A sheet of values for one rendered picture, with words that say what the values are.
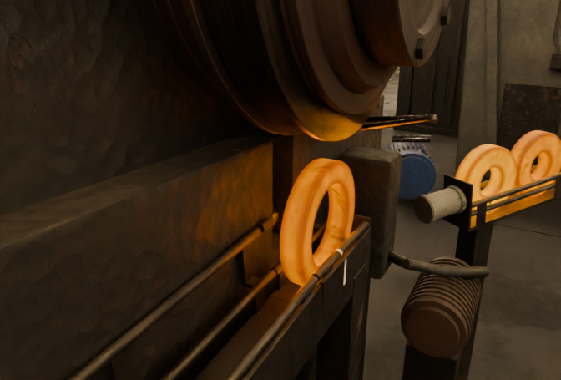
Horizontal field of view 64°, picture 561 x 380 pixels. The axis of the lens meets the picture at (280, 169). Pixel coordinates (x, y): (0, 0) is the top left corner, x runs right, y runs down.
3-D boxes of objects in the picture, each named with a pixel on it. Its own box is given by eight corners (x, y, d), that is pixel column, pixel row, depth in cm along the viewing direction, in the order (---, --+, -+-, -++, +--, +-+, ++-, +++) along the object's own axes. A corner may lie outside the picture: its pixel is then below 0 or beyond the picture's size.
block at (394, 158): (329, 268, 89) (334, 152, 82) (344, 251, 95) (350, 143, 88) (381, 283, 84) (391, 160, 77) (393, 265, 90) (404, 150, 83)
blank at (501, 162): (454, 151, 93) (467, 155, 90) (507, 137, 98) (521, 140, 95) (451, 218, 98) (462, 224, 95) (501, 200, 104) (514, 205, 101)
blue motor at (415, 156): (381, 205, 268) (386, 150, 258) (378, 176, 322) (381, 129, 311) (435, 210, 263) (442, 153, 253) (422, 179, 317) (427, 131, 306)
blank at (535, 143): (507, 137, 98) (520, 140, 95) (554, 124, 104) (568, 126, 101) (501, 200, 104) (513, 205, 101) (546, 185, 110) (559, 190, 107)
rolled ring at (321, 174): (359, 147, 68) (339, 144, 69) (302, 181, 53) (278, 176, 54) (352, 256, 73) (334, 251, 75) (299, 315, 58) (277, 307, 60)
